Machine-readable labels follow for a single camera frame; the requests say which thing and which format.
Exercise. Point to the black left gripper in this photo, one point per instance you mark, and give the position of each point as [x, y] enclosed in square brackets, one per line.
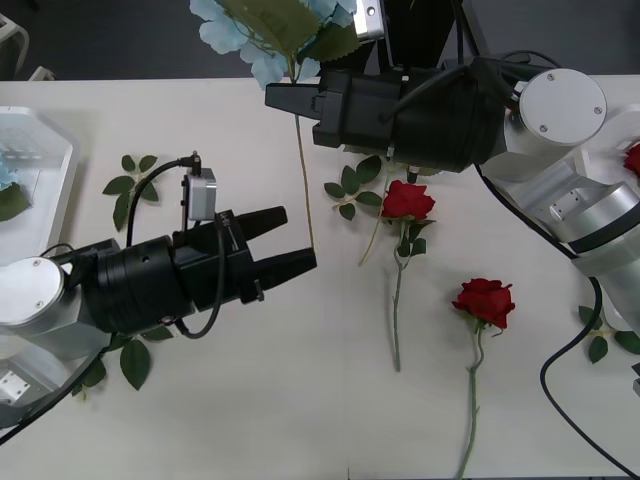
[215, 265]

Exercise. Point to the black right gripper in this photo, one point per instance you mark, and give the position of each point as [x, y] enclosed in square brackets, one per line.
[360, 110]

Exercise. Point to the pale blue artificial flower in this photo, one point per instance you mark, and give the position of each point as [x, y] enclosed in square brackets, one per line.
[225, 30]
[12, 200]

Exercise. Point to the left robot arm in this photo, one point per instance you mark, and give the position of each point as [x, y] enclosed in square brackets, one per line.
[30, 295]

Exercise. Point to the loose green leaf twig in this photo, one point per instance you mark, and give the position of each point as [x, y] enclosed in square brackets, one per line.
[119, 186]
[597, 350]
[135, 362]
[367, 167]

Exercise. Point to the red artificial rose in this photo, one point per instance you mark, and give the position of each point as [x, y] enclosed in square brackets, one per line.
[634, 160]
[485, 300]
[407, 200]

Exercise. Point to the shallow white box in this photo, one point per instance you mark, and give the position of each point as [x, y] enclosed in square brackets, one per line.
[60, 145]

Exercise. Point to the white chair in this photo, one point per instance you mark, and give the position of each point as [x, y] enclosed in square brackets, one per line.
[22, 40]

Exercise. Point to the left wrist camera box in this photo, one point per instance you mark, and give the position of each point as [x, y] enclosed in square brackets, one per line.
[200, 197]

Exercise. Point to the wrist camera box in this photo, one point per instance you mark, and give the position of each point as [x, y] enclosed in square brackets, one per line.
[200, 197]
[370, 22]

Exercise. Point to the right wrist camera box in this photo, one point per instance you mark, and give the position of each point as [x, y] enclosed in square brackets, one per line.
[370, 22]

